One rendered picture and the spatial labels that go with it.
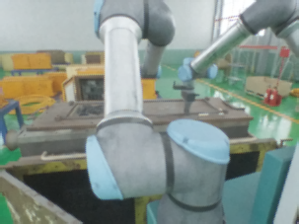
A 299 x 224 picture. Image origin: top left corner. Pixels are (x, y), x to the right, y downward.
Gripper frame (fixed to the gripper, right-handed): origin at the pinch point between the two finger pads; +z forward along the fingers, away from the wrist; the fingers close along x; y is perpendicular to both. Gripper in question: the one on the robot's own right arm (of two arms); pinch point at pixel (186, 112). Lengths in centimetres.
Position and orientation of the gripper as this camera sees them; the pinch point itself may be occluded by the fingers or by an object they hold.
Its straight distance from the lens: 118.5
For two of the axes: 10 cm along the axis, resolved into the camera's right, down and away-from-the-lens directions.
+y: 9.9, -0.4, 1.1
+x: -1.2, -3.4, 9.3
